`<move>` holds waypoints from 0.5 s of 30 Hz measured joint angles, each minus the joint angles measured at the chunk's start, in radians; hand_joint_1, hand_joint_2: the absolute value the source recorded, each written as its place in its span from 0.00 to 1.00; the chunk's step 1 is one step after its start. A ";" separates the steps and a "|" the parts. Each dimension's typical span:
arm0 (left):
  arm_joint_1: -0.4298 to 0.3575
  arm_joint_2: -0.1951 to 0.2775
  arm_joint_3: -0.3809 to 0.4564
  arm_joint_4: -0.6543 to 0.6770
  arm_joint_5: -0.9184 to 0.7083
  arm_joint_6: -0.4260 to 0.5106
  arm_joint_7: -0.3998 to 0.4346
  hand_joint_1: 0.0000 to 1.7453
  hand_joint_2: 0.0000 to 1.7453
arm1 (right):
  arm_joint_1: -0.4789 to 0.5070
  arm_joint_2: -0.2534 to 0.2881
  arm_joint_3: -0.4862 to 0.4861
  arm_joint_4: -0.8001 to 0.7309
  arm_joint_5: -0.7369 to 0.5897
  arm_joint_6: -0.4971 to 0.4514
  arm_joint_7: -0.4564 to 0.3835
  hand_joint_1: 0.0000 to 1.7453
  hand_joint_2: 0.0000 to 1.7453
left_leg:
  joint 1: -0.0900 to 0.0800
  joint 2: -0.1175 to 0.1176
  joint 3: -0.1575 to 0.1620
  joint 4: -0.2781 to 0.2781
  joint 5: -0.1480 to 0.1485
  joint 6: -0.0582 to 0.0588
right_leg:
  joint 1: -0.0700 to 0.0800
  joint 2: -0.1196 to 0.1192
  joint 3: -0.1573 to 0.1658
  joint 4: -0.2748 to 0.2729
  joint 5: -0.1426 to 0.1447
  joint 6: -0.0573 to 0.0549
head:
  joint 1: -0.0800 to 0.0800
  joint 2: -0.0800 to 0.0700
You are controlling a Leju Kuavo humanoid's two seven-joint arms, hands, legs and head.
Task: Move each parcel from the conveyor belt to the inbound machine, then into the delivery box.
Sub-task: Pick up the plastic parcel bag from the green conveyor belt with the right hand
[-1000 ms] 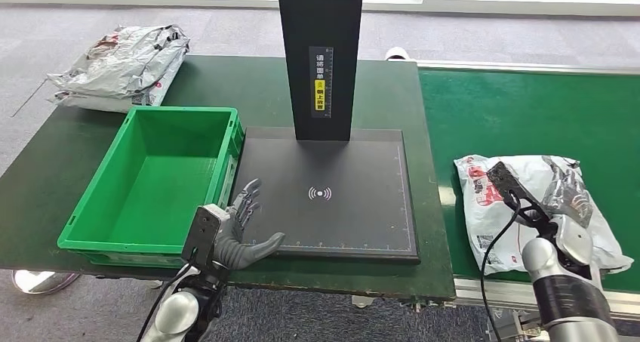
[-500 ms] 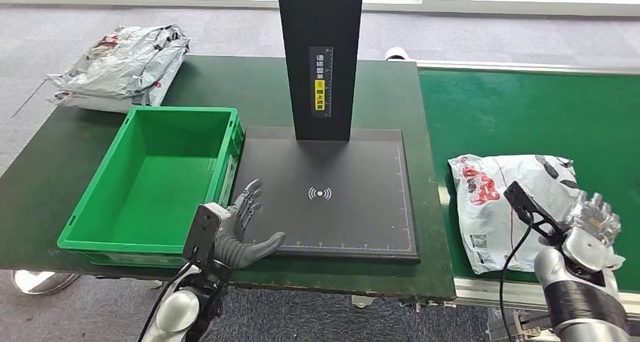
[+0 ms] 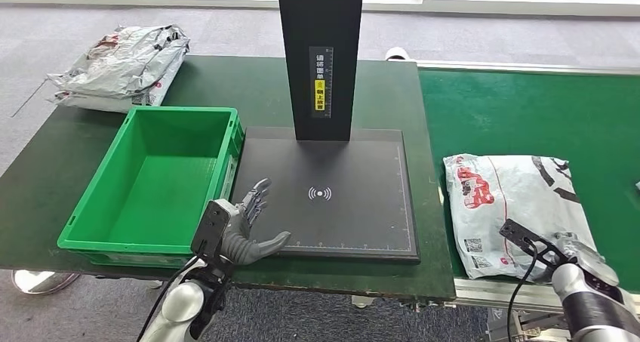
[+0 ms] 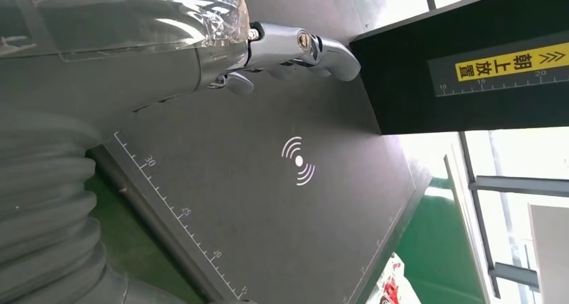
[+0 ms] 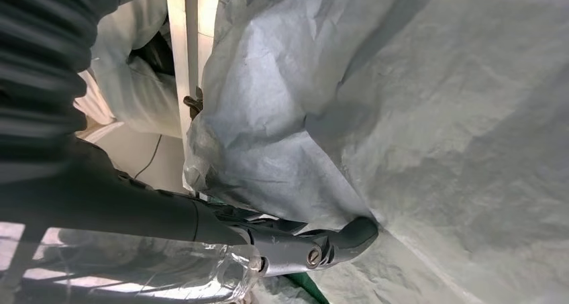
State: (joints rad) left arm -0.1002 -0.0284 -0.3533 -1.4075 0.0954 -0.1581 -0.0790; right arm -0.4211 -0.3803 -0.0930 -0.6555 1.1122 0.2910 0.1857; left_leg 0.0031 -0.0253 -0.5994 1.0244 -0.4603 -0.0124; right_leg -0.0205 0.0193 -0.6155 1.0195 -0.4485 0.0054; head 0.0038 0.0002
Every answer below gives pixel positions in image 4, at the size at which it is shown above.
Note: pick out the ruler label with yellow sticker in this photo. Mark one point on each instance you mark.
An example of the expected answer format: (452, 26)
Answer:
(502, 71)

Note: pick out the white parcel with red print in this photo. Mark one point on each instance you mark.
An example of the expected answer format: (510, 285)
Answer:
(393, 284)

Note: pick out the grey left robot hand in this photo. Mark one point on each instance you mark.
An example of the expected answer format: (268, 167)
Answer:
(111, 57)

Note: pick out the black scanner base plate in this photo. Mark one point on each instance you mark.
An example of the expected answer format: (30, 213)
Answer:
(266, 231)

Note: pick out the green conveyor belt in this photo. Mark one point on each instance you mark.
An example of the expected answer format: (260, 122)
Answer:
(435, 248)

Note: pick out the black scanner column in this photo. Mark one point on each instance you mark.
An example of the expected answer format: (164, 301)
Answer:
(400, 84)

